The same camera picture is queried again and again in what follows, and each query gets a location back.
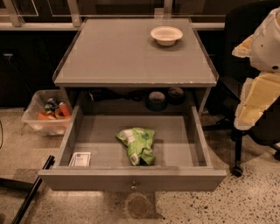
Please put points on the black office chair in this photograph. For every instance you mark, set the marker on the black office chair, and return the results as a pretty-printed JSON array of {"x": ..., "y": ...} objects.
[{"x": 236, "y": 74}]

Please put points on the small white paper packet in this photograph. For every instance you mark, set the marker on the small white paper packet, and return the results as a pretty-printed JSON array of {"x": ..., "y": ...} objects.
[{"x": 80, "y": 159}]

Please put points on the clear plastic storage bin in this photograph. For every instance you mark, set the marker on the clear plastic storage bin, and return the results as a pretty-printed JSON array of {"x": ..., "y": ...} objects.
[{"x": 37, "y": 104}]

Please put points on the open grey top drawer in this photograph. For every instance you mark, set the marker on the open grey top drawer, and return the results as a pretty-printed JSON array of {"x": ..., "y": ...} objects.
[{"x": 92, "y": 158}]

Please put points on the round metal drawer knob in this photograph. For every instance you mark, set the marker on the round metal drawer knob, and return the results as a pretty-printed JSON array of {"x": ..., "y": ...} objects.
[{"x": 133, "y": 186}]

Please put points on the green rice chip bag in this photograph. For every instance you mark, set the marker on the green rice chip bag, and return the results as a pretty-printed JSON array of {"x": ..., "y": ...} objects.
[{"x": 138, "y": 142}]

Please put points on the orange snack bag in bin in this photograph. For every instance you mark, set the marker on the orange snack bag in bin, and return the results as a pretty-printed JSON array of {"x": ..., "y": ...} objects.
[{"x": 60, "y": 112}]

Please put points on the soda can in bin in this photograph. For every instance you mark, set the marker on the soda can in bin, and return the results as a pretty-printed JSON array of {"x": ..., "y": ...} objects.
[{"x": 52, "y": 103}]

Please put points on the black metal stand leg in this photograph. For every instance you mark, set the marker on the black metal stand leg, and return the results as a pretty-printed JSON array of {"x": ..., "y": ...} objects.
[{"x": 30, "y": 188}]

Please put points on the round metal floor plate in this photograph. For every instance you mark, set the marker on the round metal floor plate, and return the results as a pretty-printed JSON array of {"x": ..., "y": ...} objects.
[{"x": 137, "y": 206}]

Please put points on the dark round bowl on shelf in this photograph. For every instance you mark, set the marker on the dark round bowl on shelf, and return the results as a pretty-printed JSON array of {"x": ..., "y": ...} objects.
[{"x": 156, "y": 101}]

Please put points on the grey cabinet with counter top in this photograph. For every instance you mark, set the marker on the grey cabinet with counter top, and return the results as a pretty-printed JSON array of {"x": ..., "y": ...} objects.
[{"x": 120, "y": 53}]

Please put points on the white paper bowl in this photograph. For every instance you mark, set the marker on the white paper bowl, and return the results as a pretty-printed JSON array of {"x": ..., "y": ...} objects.
[{"x": 166, "y": 35}]

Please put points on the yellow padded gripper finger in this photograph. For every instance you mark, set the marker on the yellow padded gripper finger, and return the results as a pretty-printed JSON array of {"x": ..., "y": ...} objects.
[{"x": 257, "y": 95}]

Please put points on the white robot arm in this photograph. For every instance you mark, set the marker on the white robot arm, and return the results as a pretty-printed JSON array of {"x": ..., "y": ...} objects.
[{"x": 263, "y": 50}]

